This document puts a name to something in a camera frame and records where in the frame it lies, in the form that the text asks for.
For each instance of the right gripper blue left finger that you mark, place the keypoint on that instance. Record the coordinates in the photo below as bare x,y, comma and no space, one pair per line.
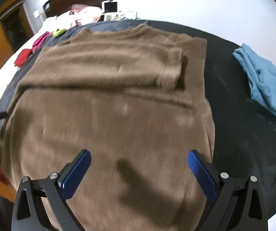
29,212

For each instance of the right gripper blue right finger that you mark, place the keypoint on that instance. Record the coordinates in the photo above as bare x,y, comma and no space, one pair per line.
237,203

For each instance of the brown fleece garment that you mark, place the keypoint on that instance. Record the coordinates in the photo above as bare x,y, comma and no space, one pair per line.
135,99

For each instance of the magenta folded clothes stack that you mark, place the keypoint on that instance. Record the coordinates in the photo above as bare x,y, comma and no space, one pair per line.
38,42

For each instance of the black plastic sheet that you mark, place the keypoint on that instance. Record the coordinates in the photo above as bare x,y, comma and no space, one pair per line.
245,132

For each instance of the red folded garment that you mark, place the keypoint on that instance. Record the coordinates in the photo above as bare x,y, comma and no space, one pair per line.
22,57

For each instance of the brown wooden wardrobe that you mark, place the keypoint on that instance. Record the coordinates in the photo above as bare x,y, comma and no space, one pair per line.
15,29

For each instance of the blue folded garment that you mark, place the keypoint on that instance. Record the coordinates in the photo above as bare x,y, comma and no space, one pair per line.
261,76

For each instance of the pink striped pillow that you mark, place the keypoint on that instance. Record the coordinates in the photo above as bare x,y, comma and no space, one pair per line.
85,14

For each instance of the white tablet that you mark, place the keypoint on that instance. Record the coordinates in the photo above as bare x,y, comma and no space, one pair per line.
109,6

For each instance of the photo collage frame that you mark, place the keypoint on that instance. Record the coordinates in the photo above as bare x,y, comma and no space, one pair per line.
119,16

